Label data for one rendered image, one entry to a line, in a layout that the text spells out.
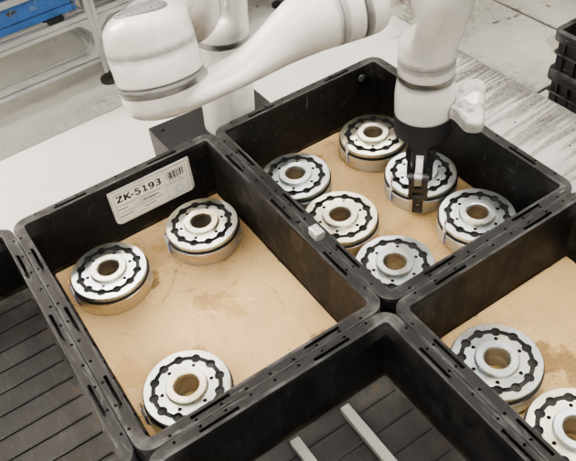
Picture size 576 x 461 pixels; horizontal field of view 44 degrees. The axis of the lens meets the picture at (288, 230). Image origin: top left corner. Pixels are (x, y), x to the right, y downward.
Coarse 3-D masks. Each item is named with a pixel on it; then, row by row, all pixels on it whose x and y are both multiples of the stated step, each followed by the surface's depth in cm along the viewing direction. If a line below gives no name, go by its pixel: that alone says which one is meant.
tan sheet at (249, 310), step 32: (160, 224) 105; (160, 256) 100; (256, 256) 98; (64, 288) 98; (160, 288) 96; (192, 288) 95; (224, 288) 95; (256, 288) 94; (288, 288) 94; (96, 320) 93; (128, 320) 93; (160, 320) 92; (192, 320) 92; (224, 320) 91; (256, 320) 91; (288, 320) 90; (320, 320) 90; (128, 352) 89; (160, 352) 89; (224, 352) 88; (256, 352) 87; (288, 352) 87; (128, 384) 86
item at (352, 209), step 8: (328, 208) 98; (336, 208) 99; (344, 208) 99; (352, 208) 98; (328, 216) 97; (352, 216) 97; (328, 224) 97; (336, 224) 96; (344, 224) 96; (352, 224) 96
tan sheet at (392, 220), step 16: (320, 144) 114; (336, 144) 114; (336, 160) 111; (336, 176) 108; (352, 176) 108; (368, 176) 108; (368, 192) 105; (384, 192) 105; (384, 208) 103; (384, 224) 100; (400, 224) 100; (416, 224) 100; (432, 224) 100; (432, 240) 98
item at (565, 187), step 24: (336, 72) 110; (288, 96) 107; (240, 120) 104; (504, 144) 95; (552, 192) 88; (312, 216) 89; (528, 216) 85; (336, 240) 85; (480, 240) 83; (360, 264) 82; (432, 264) 81; (384, 288) 80; (408, 288) 79
